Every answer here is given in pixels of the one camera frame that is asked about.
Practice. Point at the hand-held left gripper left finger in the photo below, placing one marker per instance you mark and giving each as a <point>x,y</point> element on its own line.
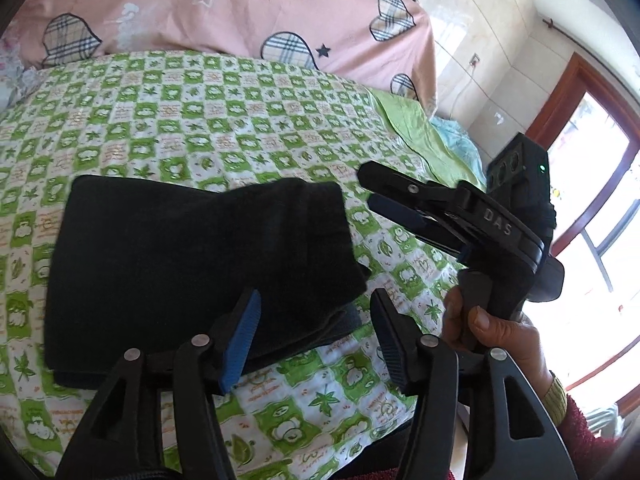
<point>242,342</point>

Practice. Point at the wooden window frame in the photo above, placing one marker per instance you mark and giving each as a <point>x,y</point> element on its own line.
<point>565,100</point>

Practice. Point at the pink heart-print cover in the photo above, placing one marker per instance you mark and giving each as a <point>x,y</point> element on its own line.
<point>225,5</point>

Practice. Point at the light green cloth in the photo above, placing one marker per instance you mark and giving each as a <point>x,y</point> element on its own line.
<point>415,125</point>

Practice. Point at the white radiator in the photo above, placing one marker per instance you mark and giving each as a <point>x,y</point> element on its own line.
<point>605,420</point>

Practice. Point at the floral quilt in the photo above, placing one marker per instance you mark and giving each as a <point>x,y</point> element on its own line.
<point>12,75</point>

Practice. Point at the light blue cloth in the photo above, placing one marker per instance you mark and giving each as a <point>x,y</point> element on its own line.
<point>460,140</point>

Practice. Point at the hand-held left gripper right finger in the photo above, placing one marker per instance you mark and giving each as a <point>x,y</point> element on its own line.
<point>391,342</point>

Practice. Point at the green checked bed sheet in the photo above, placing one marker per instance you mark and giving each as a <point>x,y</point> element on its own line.
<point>250,125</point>

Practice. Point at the wall socket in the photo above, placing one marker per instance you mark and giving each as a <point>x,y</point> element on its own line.
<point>474,59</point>

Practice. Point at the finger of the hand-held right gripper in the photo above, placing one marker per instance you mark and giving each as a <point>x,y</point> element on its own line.
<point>395,210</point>
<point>410,187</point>

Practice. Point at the black pants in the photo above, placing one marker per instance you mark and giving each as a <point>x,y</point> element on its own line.
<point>175,260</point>

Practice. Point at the person's right hand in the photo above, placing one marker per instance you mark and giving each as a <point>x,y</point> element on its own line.
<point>515,347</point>

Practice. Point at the person's right forearm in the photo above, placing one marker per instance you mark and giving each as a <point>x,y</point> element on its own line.
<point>585,440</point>

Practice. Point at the curtain rod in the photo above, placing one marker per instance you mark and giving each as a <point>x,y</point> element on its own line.
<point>556,26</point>

